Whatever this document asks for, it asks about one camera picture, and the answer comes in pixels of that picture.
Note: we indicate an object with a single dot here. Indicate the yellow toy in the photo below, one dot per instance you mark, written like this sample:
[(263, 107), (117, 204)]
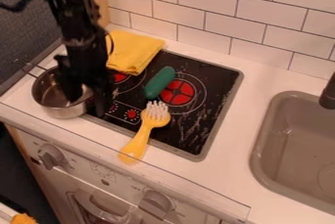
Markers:
[(22, 219)]

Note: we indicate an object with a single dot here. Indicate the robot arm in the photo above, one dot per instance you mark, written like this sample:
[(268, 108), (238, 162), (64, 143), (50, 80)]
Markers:
[(72, 6)]

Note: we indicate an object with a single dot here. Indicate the green toy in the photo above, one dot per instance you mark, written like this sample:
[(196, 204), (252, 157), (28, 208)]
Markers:
[(159, 82)]

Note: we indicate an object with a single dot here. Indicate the silver pot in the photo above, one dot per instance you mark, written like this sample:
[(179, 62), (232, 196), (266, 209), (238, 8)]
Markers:
[(50, 99)]

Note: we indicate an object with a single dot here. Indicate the toy sink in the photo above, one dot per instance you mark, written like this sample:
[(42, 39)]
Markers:
[(296, 156)]

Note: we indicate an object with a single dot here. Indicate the yellow brush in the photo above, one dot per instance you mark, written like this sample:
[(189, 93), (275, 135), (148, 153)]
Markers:
[(150, 120)]

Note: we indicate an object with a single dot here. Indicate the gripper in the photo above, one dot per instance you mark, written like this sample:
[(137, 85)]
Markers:
[(85, 61)]

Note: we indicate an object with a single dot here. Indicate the toy stove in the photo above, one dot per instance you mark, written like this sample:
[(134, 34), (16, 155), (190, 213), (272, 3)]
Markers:
[(205, 104)]

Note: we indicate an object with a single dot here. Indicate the yellow cloth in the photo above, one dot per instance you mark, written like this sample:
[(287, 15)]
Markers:
[(133, 50)]

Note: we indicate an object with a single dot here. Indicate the tap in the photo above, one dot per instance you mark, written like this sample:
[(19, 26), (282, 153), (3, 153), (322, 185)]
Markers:
[(328, 96)]

